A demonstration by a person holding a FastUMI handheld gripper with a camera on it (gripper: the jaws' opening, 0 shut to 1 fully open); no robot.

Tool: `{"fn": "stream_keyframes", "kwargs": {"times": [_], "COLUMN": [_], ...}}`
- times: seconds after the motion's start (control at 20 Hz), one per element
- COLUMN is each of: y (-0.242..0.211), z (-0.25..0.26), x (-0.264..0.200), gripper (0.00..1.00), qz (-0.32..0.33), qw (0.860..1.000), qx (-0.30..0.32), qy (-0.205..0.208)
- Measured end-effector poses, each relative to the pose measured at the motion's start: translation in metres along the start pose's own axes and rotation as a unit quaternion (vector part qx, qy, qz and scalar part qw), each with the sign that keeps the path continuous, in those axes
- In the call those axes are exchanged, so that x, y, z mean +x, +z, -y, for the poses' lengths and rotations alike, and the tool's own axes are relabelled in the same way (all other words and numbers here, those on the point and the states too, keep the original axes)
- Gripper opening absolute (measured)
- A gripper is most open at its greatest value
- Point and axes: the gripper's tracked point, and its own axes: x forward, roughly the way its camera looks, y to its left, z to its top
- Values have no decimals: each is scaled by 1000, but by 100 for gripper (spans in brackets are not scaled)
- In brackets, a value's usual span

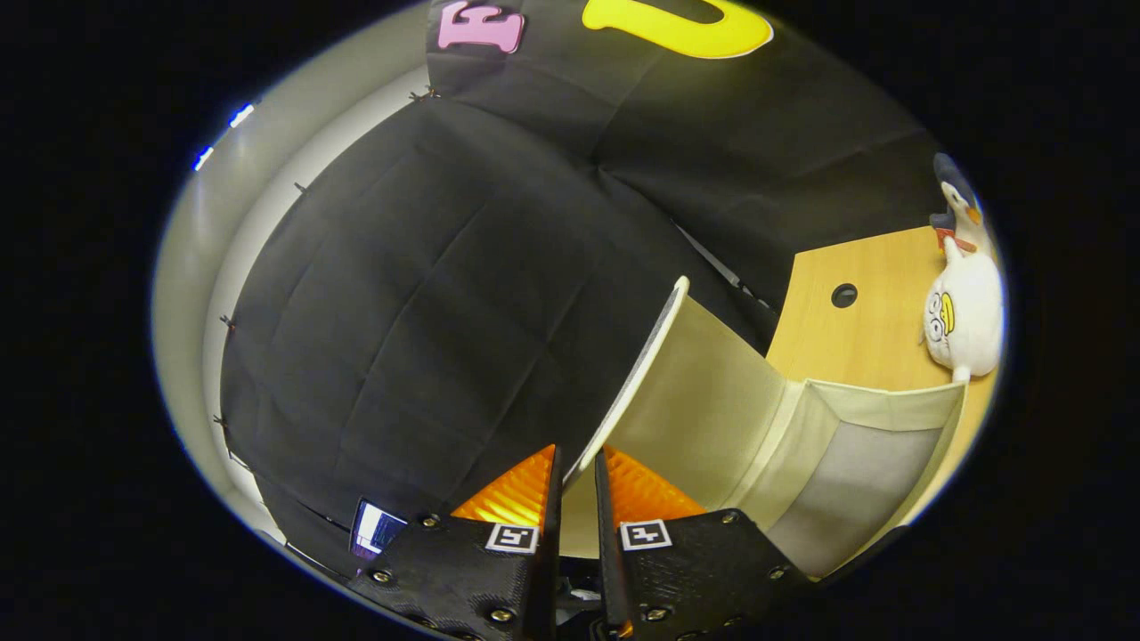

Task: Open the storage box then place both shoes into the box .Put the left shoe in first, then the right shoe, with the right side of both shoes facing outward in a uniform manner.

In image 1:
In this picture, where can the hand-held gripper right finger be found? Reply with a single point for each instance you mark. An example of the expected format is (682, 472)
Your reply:
(686, 570)

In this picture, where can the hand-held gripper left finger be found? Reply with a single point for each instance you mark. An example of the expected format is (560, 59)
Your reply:
(472, 570)

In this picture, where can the beige fabric storage box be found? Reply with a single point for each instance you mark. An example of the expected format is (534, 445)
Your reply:
(704, 409)

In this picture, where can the computer screen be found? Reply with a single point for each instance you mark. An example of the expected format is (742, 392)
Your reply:
(376, 530)

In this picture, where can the white duck plush toy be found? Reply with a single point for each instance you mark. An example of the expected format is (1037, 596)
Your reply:
(975, 312)

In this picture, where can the penguin plush toy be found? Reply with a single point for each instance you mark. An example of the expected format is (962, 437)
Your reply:
(962, 209)

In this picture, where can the small ceiling light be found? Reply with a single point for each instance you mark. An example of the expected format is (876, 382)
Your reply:
(240, 116)

